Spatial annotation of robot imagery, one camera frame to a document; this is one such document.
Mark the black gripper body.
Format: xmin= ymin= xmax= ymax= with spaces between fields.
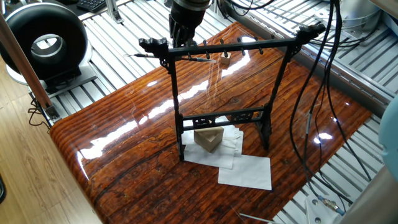
xmin=168 ymin=0 xmax=211 ymax=24

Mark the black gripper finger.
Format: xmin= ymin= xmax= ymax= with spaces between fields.
xmin=168 ymin=17 xmax=186 ymax=49
xmin=184 ymin=17 xmax=205 ymax=48

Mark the thin calligraphy brush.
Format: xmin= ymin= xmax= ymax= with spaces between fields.
xmin=123 ymin=52 xmax=215 ymax=64

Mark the grey robot base column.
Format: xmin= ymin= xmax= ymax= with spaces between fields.
xmin=341 ymin=0 xmax=381 ymax=30

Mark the black metal pen rack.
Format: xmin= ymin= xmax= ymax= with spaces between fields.
xmin=138 ymin=22 xmax=327 ymax=164

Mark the small wooden cube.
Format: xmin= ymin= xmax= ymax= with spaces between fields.
xmin=219 ymin=54 xmax=233 ymax=68

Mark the black keyboard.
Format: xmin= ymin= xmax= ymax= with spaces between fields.
xmin=77 ymin=0 xmax=112 ymax=14

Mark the large wooden block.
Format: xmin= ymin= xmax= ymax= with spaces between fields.
xmin=193 ymin=126 xmax=225 ymax=154

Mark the white paper sheet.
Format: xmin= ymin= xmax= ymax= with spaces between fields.
xmin=217 ymin=154 xmax=274 ymax=191
xmin=180 ymin=123 xmax=232 ymax=166
xmin=204 ymin=124 xmax=245 ymax=169

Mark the brown wooden pole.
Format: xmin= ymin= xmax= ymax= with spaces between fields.
xmin=0 ymin=11 xmax=54 ymax=116

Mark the black round duct fan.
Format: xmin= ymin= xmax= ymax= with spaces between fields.
xmin=0 ymin=2 xmax=93 ymax=88

